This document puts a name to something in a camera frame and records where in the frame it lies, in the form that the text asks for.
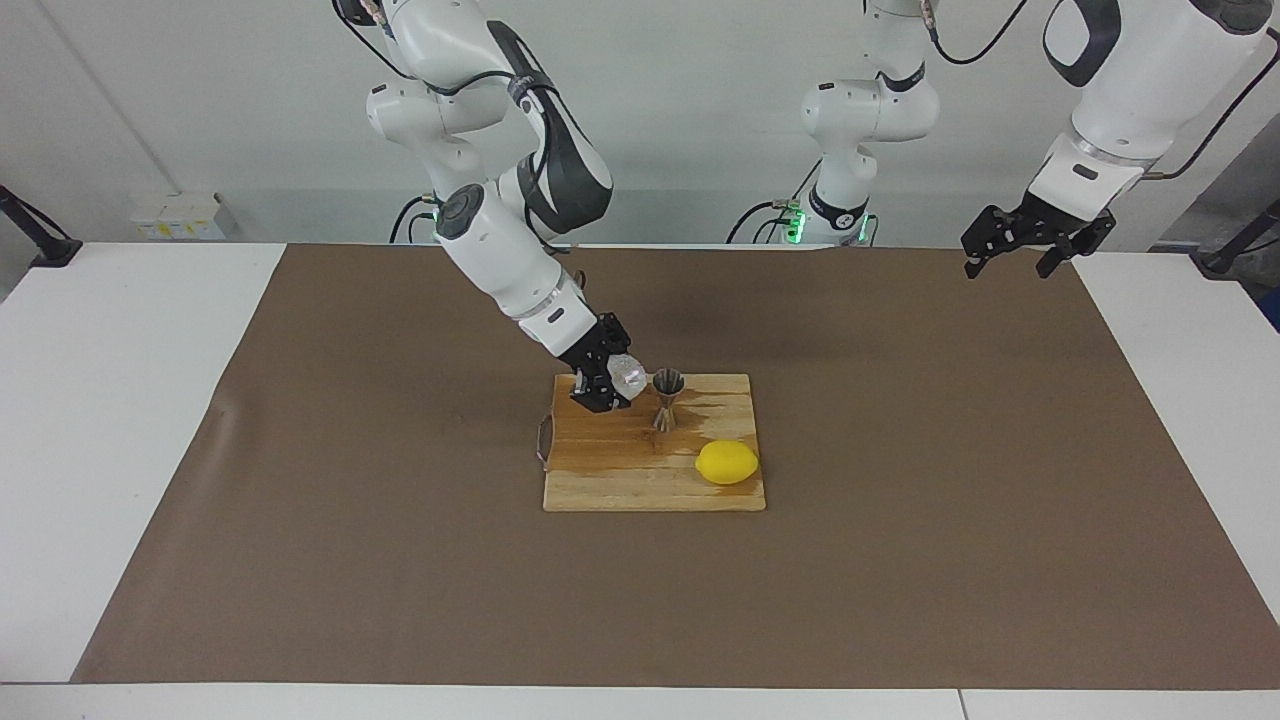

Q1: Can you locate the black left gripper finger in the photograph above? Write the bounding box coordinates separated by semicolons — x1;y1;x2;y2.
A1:
961;230;1005;280
1034;238;1081;280

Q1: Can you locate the steel double jigger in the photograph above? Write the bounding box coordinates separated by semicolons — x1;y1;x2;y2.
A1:
652;368;687;433

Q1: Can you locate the yellow lemon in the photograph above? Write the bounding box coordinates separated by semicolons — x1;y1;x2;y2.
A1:
695;440;761;487

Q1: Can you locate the brown table mat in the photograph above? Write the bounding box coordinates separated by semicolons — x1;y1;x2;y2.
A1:
72;244;1280;691

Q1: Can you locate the white power strip box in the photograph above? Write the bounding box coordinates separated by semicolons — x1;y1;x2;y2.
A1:
130;193;224;242

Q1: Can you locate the wooden cutting board, metal handle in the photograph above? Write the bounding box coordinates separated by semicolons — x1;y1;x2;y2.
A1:
536;373;768;513

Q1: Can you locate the black left base cable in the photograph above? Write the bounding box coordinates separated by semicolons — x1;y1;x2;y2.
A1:
725;165;826;245

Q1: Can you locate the black base cable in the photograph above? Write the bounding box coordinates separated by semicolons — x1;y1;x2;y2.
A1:
725;165;826;245
388;194;443;245

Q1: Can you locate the black clamp post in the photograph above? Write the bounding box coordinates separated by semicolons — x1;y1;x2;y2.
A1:
0;185;84;269
1195;198;1280;279

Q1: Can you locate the black right base cable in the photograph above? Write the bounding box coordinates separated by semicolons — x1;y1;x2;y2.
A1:
388;194;443;245

